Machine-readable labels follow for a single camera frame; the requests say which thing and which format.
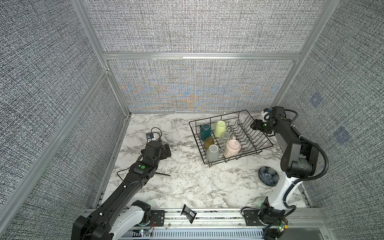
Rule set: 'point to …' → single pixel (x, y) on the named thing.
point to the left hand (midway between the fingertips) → (160, 146)
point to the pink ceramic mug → (232, 147)
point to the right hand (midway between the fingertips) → (257, 125)
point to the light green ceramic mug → (220, 127)
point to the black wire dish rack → (238, 124)
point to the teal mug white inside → (205, 131)
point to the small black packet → (190, 214)
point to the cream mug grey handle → (212, 153)
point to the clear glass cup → (225, 137)
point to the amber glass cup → (208, 142)
